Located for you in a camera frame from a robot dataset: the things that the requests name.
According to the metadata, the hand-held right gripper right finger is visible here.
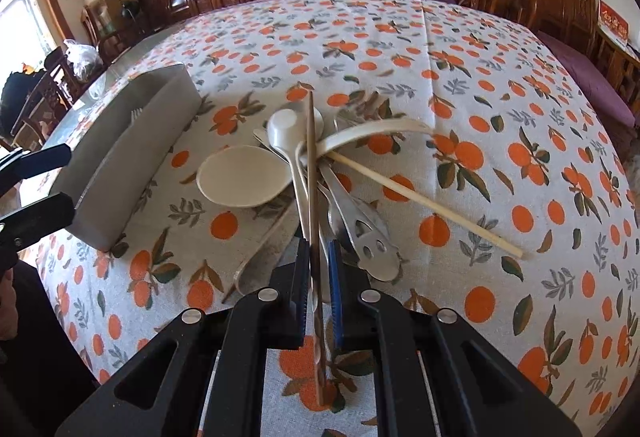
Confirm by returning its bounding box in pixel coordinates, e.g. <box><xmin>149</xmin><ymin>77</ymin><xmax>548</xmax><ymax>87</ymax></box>
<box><xmin>327</xmin><ymin>239</ymin><xmax>583</xmax><ymax>437</ymax></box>

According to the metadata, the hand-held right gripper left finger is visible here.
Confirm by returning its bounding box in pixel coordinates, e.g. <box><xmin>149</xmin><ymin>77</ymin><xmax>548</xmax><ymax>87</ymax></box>
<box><xmin>54</xmin><ymin>238</ymin><xmax>313</xmax><ymax>437</ymax></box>

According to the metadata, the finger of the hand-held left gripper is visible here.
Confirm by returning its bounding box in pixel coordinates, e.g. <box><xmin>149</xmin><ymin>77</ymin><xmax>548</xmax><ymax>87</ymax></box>
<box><xmin>0</xmin><ymin>143</ymin><xmax>72</xmax><ymax>190</ymax></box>
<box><xmin>0</xmin><ymin>193</ymin><xmax>76</xmax><ymax>258</ymax></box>

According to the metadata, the metal utensil with cut-out holes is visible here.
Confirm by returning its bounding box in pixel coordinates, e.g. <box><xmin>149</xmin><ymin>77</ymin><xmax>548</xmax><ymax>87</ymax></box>
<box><xmin>320</xmin><ymin>162</ymin><xmax>403</xmax><ymax>282</ymax></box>

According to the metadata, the beige plastic fork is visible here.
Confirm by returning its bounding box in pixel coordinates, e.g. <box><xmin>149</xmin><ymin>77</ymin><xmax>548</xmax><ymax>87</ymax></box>
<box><xmin>294</xmin><ymin>142</ymin><xmax>314</xmax><ymax>238</ymax></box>

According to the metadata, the dark wooden chopstick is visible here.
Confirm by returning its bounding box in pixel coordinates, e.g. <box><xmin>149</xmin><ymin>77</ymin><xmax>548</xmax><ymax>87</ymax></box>
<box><xmin>306</xmin><ymin>91</ymin><xmax>328</xmax><ymax>410</ymax></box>

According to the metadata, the rectangular metal tray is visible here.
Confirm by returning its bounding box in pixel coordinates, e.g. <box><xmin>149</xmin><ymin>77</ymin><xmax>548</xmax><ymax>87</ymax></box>
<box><xmin>50</xmin><ymin>63</ymin><xmax>202</xmax><ymax>252</ymax></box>

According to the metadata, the light bamboo chopstick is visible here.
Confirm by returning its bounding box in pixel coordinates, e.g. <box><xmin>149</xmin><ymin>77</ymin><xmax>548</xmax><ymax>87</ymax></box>
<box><xmin>327</xmin><ymin>153</ymin><xmax>524</xmax><ymax>260</ymax></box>

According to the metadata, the beige plastic spoon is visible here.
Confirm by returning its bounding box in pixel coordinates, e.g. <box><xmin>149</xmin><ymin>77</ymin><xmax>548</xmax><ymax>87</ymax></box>
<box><xmin>196</xmin><ymin>145</ymin><xmax>296</xmax><ymax>209</ymax></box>

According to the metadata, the small metal spoon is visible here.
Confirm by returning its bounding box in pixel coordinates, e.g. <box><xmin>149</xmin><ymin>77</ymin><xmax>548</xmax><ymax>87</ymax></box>
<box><xmin>252</xmin><ymin>127</ymin><xmax>301</xmax><ymax>168</ymax></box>

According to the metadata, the white ceramic soup spoon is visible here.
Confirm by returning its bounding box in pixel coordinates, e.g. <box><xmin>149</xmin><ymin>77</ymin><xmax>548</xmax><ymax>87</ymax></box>
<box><xmin>266</xmin><ymin>108</ymin><xmax>435</xmax><ymax>168</ymax></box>

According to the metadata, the dark wooden chair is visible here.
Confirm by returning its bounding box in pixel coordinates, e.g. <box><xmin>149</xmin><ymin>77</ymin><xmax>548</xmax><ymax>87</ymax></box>
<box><xmin>10</xmin><ymin>57</ymin><xmax>76</xmax><ymax>138</ymax></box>

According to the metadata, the clear plastic bag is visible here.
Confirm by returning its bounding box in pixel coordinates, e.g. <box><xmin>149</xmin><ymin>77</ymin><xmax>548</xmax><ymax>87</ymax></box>
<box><xmin>62</xmin><ymin>40</ymin><xmax>103</xmax><ymax>80</ymax></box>

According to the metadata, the orange print tablecloth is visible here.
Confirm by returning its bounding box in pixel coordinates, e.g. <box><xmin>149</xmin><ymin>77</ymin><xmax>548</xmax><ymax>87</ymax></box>
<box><xmin>35</xmin><ymin>0</ymin><xmax>636</xmax><ymax>437</ymax></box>

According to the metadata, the short purple seat cushion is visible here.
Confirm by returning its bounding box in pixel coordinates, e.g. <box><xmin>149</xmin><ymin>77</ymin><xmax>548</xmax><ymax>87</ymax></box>
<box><xmin>537</xmin><ymin>31</ymin><xmax>637</xmax><ymax>128</ymax></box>

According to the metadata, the wooden side table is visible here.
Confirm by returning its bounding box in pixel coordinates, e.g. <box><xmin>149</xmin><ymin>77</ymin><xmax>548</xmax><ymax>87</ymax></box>
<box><xmin>592</xmin><ymin>24</ymin><xmax>640</xmax><ymax>108</ymax></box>

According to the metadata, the red sign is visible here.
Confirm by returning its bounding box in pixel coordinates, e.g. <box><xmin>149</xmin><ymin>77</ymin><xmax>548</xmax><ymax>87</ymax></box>
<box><xmin>598</xmin><ymin>0</ymin><xmax>630</xmax><ymax>49</ymax></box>

